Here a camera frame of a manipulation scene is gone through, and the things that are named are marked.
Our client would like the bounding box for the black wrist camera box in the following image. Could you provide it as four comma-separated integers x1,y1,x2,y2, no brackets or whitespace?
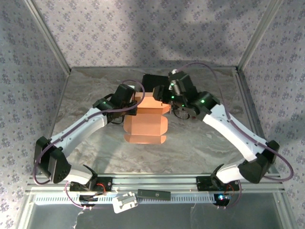
112,84,136,107
168,70,192,96

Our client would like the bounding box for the thin black left gripper cable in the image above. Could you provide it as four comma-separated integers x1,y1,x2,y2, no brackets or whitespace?
107,116,126,125

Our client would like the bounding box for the aluminium frame corner post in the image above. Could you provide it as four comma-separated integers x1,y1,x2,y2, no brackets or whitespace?
237,0,285,72
23,0,72,74

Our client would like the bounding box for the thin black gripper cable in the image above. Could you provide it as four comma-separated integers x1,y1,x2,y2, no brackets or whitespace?
107,116,126,125
173,106,192,120

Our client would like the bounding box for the black left controller board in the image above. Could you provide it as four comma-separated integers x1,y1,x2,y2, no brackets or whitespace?
79,194,101,206

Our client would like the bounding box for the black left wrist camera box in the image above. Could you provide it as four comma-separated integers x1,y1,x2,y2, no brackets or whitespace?
112,84,136,107

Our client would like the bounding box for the white slotted cable duct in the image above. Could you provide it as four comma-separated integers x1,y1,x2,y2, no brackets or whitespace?
34,192,230,205

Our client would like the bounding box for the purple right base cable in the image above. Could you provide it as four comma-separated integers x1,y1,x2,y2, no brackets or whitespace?
215,180,243,210

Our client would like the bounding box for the red right base wire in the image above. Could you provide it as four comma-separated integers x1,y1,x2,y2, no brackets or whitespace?
225,183,239,194

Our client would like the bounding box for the thin black right gripper cable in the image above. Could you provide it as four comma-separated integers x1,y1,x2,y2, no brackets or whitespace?
173,106,192,120

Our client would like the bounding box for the black hard case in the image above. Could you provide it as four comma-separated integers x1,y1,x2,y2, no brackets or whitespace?
142,74,169,93

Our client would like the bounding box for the black controller board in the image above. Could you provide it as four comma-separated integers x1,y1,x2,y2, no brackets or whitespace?
213,192,232,206
79,194,101,206

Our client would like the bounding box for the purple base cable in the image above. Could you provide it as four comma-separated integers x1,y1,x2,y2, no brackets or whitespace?
64,180,115,211
215,180,243,210

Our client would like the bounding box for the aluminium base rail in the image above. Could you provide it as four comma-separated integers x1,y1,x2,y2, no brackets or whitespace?
26,173,285,194

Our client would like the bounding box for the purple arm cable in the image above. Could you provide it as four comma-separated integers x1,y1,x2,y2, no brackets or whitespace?
32,80,146,186
173,61,295,184

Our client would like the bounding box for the white plastic bracket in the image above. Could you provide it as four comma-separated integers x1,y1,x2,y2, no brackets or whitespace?
112,191,139,214

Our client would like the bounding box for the aluminium side rail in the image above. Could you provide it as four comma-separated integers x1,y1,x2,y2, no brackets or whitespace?
234,66,284,177

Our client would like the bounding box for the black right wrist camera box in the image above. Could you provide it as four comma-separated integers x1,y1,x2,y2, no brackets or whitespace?
168,70,192,96

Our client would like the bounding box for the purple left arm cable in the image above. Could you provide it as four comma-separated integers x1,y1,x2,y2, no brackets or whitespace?
32,80,146,186

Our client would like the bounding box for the brown cardboard paper box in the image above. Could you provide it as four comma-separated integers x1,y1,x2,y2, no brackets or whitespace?
123,92,170,145

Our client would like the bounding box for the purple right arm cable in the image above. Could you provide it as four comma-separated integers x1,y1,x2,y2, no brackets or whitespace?
173,61,295,184

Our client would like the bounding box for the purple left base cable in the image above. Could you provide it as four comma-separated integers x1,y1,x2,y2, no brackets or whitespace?
64,180,115,211

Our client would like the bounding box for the black rectangular device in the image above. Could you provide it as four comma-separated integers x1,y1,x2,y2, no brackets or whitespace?
137,188,171,200

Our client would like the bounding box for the black right controller board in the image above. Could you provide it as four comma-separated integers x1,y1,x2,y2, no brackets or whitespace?
213,192,232,206

